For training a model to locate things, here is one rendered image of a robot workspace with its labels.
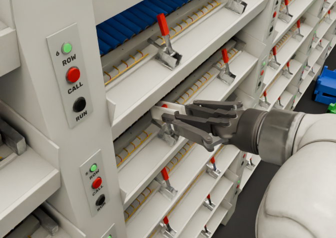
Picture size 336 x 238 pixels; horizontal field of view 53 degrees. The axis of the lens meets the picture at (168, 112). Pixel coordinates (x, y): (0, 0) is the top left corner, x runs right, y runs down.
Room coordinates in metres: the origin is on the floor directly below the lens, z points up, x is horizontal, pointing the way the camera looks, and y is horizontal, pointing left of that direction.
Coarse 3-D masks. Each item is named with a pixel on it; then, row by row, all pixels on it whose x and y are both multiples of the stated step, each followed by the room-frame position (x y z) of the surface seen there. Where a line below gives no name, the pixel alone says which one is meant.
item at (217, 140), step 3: (210, 135) 0.41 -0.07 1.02; (213, 138) 0.41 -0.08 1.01; (216, 138) 0.40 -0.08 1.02; (219, 138) 0.40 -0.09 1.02; (204, 141) 0.40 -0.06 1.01; (213, 141) 0.40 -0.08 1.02; (216, 141) 0.40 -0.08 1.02; (219, 141) 0.40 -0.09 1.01; (222, 141) 0.40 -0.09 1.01; (225, 141) 0.40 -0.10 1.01; (204, 144) 0.40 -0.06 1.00; (207, 144) 0.39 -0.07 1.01; (210, 144) 0.39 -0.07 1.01; (213, 144) 0.40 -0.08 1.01; (216, 144) 0.40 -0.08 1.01; (207, 147) 0.39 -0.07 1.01; (210, 147) 0.39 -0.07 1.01
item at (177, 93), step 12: (228, 48) 0.83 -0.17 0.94; (216, 60) 0.78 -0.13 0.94; (204, 72) 0.73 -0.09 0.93; (180, 84) 0.66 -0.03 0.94; (192, 84) 0.68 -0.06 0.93; (168, 96) 0.61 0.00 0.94; (180, 96) 0.63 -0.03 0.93; (144, 120) 0.53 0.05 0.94; (132, 132) 0.50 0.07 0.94; (144, 132) 0.51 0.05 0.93; (120, 144) 0.46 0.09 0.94; (132, 144) 0.48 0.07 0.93
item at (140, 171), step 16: (240, 32) 0.89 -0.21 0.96; (240, 48) 0.86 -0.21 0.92; (256, 48) 0.86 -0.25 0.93; (224, 64) 0.79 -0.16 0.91; (240, 64) 0.81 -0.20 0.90; (240, 80) 0.77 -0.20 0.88; (208, 96) 0.66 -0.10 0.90; (224, 96) 0.68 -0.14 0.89; (160, 144) 0.50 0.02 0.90; (176, 144) 0.50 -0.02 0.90; (144, 160) 0.45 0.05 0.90; (160, 160) 0.46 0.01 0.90; (128, 176) 0.41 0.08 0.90; (144, 176) 0.42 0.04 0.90; (128, 192) 0.38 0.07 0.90
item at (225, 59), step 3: (225, 48) 0.75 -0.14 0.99; (222, 51) 0.74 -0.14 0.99; (225, 51) 0.74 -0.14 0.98; (222, 54) 0.74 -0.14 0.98; (225, 54) 0.74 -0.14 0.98; (225, 57) 0.74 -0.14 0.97; (225, 60) 0.73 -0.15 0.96; (225, 63) 0.73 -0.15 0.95; (225, 66) 0.73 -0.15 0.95; (228, 66) 0.74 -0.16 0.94; (228, 69) 0.73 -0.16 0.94; (225, 72) 0.74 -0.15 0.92; (228, 72) 0.73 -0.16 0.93
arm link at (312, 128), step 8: (304, 120) 0.37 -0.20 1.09; (312, 120) 0.37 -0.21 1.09; (320, 120) 0.36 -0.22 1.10; (328, 120) 0.35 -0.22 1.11; (304, 128) 0.36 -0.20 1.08; (312, 128) 0.34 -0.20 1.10; (320, 128) 0.34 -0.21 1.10; (328, 128) 0.33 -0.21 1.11; (296, 136) 0.35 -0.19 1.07; (304, 136) 0.34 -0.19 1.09; (312, 136) 0.32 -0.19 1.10; (320, 136) 0.31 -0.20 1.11; (328, 136) 0.31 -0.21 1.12; (296, 144) 0.34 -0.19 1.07; (304, 144) 0.31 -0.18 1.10
